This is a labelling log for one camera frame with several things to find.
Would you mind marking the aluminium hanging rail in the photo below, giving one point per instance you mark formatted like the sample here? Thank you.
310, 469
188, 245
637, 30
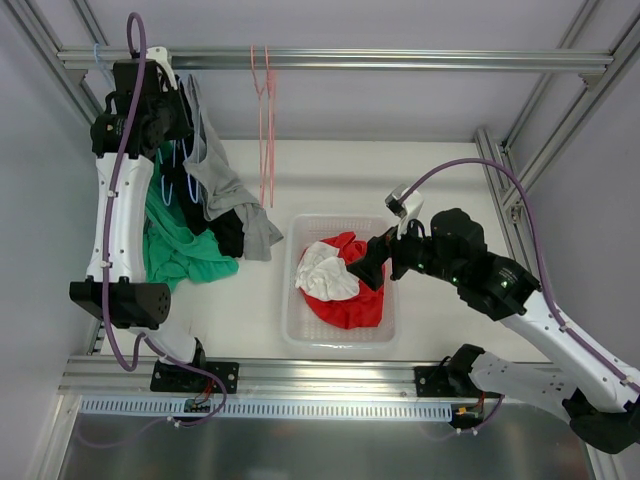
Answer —
240, 58

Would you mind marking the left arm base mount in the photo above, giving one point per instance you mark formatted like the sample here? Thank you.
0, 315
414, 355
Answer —
173, 379

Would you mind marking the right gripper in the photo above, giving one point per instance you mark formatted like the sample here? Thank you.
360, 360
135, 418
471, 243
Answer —
391, 255

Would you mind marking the white plastic basket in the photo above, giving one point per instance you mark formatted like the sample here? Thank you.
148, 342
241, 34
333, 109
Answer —
300, 325

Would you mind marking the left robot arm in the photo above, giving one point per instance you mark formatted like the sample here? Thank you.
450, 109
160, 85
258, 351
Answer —
145, 110

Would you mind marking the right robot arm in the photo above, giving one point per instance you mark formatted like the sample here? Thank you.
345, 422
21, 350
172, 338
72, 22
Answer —
594, 393

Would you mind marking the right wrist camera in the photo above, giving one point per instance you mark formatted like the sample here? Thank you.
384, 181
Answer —
405, 205

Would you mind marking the black tank top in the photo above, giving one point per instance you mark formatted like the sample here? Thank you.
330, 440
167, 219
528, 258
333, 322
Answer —
193, 213

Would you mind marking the pink hanger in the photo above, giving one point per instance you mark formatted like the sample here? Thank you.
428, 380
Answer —
271, 84
262, 91

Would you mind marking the white tank top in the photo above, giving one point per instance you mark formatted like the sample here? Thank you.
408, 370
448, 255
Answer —
323, 275

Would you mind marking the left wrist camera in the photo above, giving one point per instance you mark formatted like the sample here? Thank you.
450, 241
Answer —
162, 57

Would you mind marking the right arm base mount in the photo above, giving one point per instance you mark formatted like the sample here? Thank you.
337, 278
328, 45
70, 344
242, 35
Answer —
435, 382

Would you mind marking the green tank top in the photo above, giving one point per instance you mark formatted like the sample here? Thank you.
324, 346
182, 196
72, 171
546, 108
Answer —
171, 252

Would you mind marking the grey tank top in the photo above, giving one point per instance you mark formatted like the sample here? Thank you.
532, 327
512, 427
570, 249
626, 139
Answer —
230, 211

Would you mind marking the right aluminium frame post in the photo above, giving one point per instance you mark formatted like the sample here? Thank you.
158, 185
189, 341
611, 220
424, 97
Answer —
558, 108

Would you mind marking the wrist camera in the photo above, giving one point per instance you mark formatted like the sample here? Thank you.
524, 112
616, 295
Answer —
405, 205
162, 57

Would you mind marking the front aluminium rail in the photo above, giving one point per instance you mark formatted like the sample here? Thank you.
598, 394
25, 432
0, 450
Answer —
259, 378

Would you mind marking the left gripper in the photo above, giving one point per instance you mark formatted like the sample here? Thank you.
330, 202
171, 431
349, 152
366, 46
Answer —
176, 118

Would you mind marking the slotted cable duct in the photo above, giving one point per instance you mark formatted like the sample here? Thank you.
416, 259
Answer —
155, 406

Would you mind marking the light blue hanger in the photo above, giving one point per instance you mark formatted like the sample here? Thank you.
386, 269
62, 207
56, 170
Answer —
184, 183
105, 71
167, 190

